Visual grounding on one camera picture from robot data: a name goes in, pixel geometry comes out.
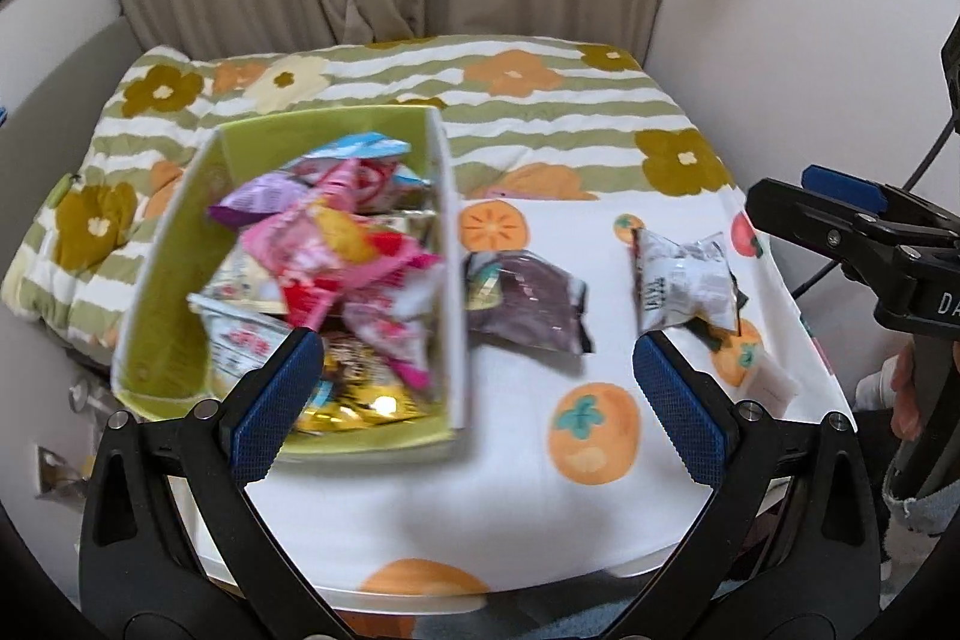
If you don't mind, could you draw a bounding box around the silver Taire snack bag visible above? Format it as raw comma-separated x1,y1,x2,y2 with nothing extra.
631,227,740,335

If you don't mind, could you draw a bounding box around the large pink cotton candy bag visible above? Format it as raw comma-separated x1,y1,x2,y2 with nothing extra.
241,185,441,330

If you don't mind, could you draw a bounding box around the purple snack bag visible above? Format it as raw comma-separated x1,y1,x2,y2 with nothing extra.
206,170,309,229

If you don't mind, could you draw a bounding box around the dark maroon snack bag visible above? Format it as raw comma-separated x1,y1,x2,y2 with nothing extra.
464,250,594,356

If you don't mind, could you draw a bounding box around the small pink Oishi bag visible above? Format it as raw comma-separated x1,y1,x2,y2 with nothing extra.
342,263,443,392

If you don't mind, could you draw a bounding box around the blue white snack bag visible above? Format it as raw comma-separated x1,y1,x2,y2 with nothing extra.
285,131,431,214

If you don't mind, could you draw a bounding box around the grey sleeve forearm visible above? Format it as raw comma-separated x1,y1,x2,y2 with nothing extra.
882,431,958,536

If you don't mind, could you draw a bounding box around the person's right hand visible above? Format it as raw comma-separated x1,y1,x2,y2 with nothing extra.
890,342,923,442

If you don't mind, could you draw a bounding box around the green cardboard box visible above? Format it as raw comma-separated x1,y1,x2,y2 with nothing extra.
109,104,470,458

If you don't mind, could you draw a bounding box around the green striped floral blanket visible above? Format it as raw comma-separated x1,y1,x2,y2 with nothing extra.
2,35,732,362

